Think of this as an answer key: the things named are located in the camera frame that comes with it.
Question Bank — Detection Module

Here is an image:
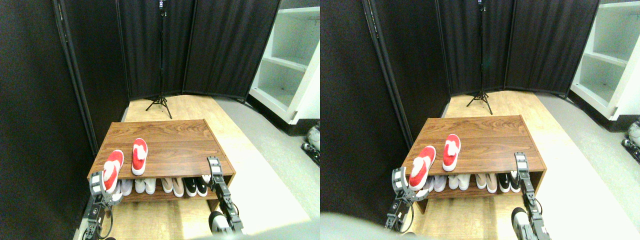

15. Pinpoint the red shoe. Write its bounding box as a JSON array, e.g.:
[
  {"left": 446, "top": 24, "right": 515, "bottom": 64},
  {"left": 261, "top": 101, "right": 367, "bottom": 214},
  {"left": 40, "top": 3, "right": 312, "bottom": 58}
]
[
  {"left": 408, "top": 145, "right": 437, "bottom": 191},
  {"left": 442, "top": 133, "right": 462, "bottom": 172},
  {"left": 131, "top": 138, "right": 149, "bottom": 176},
  {"left": 102, "top": 149, "right": 125, "bottom": 194}
]

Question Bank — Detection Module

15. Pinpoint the brown shoe rack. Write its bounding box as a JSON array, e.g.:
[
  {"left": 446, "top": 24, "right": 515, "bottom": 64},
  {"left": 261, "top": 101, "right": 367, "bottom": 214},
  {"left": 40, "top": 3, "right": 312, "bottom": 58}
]
[
  {"left": 397, "top": 115, "right": 547, "bottom": 215},
  {"left": 87, "top": 118, "right": 236, "bottom": 215}
]

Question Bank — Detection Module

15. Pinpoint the white and black machine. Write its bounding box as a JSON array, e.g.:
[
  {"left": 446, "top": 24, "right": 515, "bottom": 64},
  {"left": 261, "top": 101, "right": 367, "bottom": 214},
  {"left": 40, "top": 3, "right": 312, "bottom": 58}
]
[
  {"left": 301, "top": 125, "right": 320, "bottom": 166},
  {"left": 621, "top": 121, "right": 640, "bottom": 163}
]

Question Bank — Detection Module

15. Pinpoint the black curtain stand pole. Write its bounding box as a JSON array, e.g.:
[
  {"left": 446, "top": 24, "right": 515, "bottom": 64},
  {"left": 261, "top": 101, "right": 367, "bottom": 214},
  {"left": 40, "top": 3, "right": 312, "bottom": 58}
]
[
  {"left": 361, "top": 0, "right": 413, "bottom": 148},
  {"left": 52, "top": 0, "right": 98, "bottom": 155}
]

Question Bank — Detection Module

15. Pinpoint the white shelf unit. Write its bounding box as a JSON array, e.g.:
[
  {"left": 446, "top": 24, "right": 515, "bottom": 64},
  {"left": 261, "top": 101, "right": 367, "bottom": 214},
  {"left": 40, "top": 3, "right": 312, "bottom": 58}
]
[
  {"left": 248, "top": 6, "right": 320, "bottom": 125},
  {"left": 570, "top": 1, "right": 640, "bottom": 121}
]

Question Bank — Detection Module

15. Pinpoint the black tripod stand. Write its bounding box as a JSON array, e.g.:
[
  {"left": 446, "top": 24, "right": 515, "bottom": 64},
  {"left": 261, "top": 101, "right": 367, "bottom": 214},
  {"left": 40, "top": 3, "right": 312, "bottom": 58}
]
[
  {"left": 466, "top": 0, "right": 494, "bottom": 115},
  {"left": 145, "top": 0, "right": 173, "bottom": 119}
]

